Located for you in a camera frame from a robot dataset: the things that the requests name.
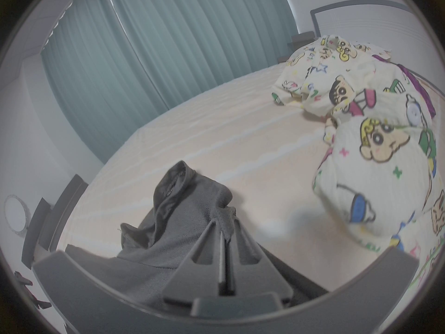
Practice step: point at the round white mirror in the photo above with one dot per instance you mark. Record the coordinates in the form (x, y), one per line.
(15, 214)

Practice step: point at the black dressing table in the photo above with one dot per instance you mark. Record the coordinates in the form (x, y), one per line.
(36, 228)

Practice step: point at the bed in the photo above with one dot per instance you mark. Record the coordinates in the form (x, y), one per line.
(226, 134)

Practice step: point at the black T-shirt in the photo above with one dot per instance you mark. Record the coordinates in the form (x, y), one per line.
(180, 204)

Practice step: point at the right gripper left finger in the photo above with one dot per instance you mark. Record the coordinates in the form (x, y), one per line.
(205, 266)

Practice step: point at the black chest of drawers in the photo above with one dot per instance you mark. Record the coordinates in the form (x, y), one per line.
(69, 207)

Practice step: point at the grey bedside table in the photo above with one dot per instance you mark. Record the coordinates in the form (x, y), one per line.
(299, 40)

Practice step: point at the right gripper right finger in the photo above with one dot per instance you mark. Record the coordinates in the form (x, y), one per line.
(250, 270)

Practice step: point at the purple garment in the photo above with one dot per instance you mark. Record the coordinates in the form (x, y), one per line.
(413, 78)

